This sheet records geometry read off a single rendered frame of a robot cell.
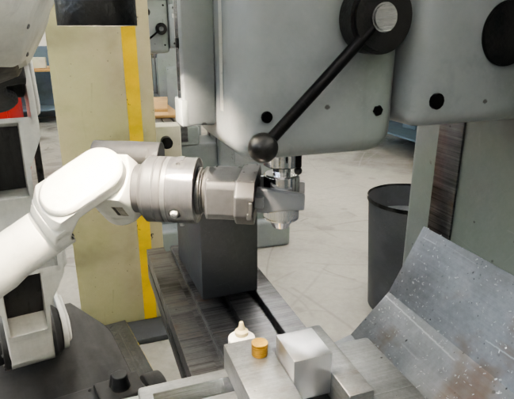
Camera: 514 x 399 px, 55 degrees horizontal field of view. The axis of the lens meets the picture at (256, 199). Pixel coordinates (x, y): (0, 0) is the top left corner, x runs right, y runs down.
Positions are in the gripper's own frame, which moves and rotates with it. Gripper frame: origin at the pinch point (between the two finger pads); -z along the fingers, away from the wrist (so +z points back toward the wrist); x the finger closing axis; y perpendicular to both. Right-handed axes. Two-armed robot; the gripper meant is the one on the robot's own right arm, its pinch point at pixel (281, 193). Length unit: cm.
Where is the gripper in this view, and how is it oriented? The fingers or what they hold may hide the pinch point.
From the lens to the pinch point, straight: 65.0
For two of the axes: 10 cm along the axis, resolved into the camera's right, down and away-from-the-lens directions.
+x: 0.9, -3.2, 9.4
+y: -0.1, 9.5, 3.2
